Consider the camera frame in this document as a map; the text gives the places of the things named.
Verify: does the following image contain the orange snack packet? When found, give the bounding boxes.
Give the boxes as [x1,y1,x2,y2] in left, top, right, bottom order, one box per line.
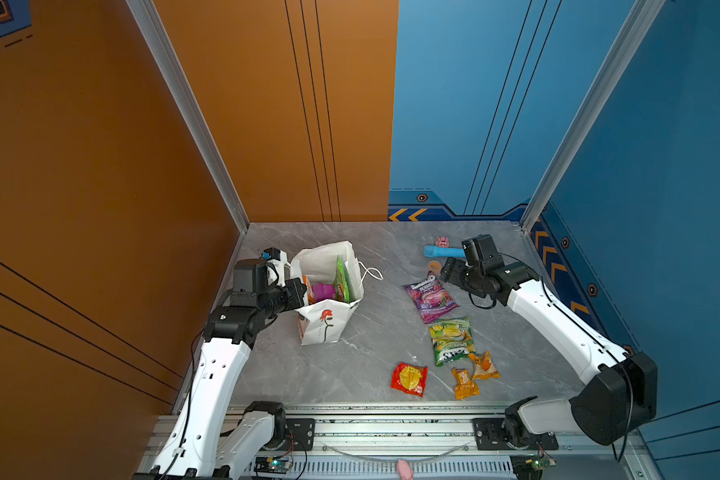
[451,368,480,400]
[468,351,501,381]

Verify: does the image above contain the green circuit board left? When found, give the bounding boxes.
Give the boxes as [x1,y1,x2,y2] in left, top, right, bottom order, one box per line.
[252,456,293,477]

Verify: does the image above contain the red yellow snack packet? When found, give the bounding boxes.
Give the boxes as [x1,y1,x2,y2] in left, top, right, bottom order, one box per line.
[390,362,428,397]

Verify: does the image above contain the purple grape candy bag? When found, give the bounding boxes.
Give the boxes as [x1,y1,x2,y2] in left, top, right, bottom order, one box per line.
[309,283,336,303]

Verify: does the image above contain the circuit board right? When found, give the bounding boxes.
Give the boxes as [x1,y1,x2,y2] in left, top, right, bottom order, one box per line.
[510,456,557,480]

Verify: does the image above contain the green lemon candy bag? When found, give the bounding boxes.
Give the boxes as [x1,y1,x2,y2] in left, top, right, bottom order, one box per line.
[428,317,475,367]

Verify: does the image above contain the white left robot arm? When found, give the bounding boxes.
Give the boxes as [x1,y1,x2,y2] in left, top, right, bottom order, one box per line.
[142,248,307,479]

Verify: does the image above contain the green Lays chips bag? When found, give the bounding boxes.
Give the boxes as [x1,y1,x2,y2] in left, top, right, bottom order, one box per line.
[333,257,352,303]

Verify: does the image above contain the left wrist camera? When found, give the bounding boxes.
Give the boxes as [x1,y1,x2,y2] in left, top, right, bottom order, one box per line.
[261,247,289,287]

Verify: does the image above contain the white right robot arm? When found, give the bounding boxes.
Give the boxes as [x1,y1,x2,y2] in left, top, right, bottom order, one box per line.
[440,235,658,448]

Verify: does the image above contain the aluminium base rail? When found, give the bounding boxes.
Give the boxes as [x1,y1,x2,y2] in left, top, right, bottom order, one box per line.
[134,401,661,480]

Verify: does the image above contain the aluminium corner post right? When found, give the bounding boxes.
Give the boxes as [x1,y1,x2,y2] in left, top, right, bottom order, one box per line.
[520,0,665,234]

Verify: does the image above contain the purple pink candy bag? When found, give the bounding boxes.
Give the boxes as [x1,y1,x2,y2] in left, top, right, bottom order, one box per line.
[404,271,458,324]

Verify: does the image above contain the aluminium corner post left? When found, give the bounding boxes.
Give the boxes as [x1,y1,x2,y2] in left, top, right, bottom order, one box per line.
[126,0,250,234]

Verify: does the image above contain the blue toy microphone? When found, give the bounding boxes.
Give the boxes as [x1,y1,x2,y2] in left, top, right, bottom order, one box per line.
[423,245,465,259]

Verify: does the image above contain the pink object on rail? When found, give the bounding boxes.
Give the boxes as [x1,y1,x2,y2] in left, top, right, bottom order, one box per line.
[396,459,414,480]

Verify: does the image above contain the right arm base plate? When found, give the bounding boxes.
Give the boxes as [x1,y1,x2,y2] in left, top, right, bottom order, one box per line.
[471,417,559,451]

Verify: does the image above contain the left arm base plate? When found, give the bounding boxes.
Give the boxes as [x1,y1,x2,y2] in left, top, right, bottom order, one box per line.
[262,418,316,452]

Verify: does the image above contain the white floral paper bag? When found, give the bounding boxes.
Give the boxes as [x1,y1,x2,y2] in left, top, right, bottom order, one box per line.
[290,241,383,346]

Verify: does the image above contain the orange Fox's candy bag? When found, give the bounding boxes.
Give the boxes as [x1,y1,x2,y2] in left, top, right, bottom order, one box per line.
[301,275,315,305]

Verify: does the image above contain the aluminium corner post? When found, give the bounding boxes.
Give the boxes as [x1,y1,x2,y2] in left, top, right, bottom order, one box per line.
[126,0,250,234]
[520,0,665,234]

